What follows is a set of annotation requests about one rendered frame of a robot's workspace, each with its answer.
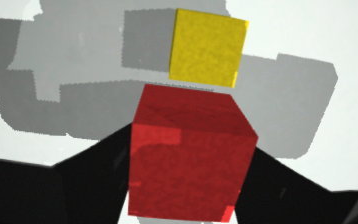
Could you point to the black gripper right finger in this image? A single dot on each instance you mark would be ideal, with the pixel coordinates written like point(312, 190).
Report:
point(273, 193)

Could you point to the yellow block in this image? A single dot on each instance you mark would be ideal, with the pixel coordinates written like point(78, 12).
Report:
point(206, 47)

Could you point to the red block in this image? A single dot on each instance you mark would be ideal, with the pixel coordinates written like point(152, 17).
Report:
point(190, 153)

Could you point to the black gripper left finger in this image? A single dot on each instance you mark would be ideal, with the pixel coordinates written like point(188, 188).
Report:
point(87, 188)

